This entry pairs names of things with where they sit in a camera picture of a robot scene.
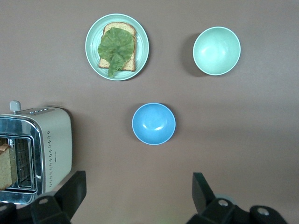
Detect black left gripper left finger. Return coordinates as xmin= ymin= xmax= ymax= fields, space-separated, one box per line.
xmin=30 ymin=170 xmax=87 ymax=224

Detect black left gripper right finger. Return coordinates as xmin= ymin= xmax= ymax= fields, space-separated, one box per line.
xmin=186 ymin=172 xmax=252 ymax=224

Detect blue bowl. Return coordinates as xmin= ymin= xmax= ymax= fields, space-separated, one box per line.
xmin=131 ymin=102 xmax=176 ymax=146

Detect light green bowl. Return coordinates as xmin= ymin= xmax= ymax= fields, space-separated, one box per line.
xmin=192 ymin=26 xmax=242 ymax=76

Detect beige and chrome toaster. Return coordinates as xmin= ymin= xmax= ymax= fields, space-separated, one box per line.
xmin=0 ymin=100 xmax=73 ymax=205

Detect toast slice in toaster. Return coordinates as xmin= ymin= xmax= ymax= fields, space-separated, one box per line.
xmin=0 ymin=137 xmax=18 ymax=191

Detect brown table cover sheet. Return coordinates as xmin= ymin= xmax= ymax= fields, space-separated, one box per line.
xmin=0 ymin=0 xmax=299 ymax=224

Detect brown bread slice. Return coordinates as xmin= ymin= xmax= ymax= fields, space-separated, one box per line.
xmin=98 ymin=21 xmax=137 ymax=72

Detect light green plate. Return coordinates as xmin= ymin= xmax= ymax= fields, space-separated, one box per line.
xmin=85 ymin=13 xmax=150 ymax=81

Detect green lettuce leaf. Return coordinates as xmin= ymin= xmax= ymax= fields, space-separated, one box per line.
xmin=97 ymin=27 xmax=135 ymax=78

